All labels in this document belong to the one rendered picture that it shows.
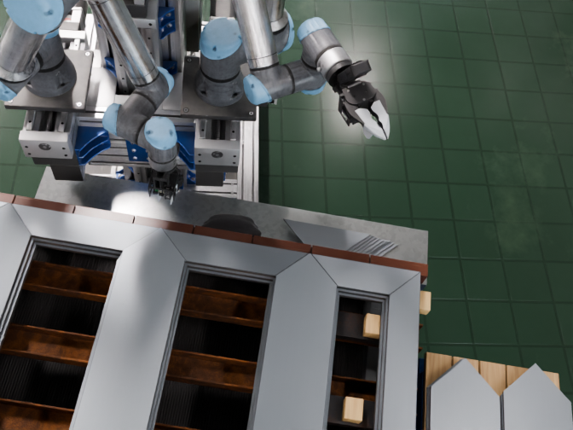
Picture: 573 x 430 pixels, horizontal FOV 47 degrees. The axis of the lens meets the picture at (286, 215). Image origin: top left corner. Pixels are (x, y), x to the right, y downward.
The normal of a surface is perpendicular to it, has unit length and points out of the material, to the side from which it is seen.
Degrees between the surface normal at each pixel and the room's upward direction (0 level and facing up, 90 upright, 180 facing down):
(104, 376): 0
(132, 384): 0
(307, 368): 0
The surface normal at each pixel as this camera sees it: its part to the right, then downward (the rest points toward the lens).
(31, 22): -0.35, 0.74
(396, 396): 0.11, -0.48
